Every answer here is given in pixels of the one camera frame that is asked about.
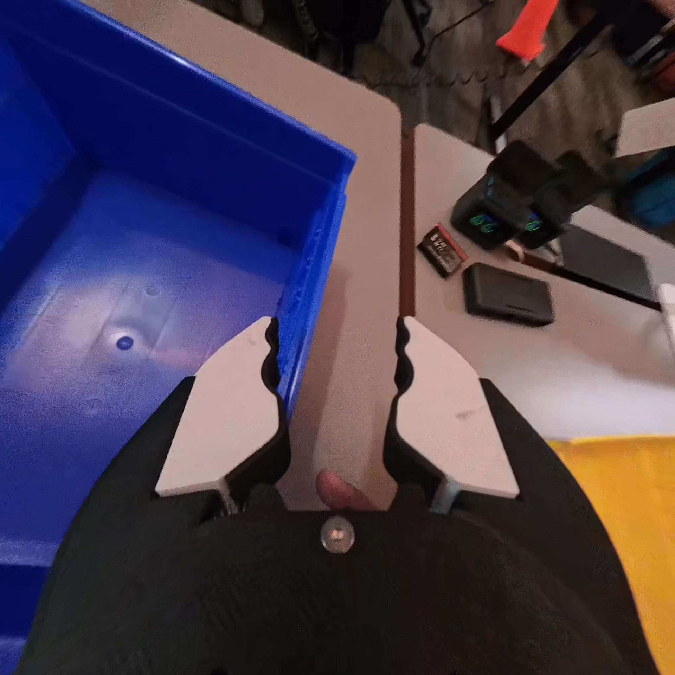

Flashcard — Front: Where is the orange cone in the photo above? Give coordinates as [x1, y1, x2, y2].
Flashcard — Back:
[496, 0, 561, 62]

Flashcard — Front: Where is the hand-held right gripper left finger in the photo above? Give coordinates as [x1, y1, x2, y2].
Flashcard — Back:
[154, 316, 292, 499]

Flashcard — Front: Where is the black flat case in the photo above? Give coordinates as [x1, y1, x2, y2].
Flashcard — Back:
[462, 262, 556, 326]

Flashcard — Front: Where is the small black red card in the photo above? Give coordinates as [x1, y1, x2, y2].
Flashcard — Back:
[417, 223, 469, 279]

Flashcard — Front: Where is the grey desk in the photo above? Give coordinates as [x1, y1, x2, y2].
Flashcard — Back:
[413, 123, 675, 441]
[84, 0, 404, 512]

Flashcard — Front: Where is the person's right hand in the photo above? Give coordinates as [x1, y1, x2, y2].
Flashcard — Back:
[315, 470, 378, 511]

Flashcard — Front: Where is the blue bin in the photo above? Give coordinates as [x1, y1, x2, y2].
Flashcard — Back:
[0, 0, 358, 660]

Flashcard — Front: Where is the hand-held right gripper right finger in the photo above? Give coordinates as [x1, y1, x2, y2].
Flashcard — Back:
[383, 316, 521, 515]

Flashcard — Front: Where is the black flat pad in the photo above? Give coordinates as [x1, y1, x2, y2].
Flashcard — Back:
[554, 224, 661, 308]

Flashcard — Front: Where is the yellow bin with cables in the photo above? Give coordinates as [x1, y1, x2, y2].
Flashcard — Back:
[547, 435, 675, 675]

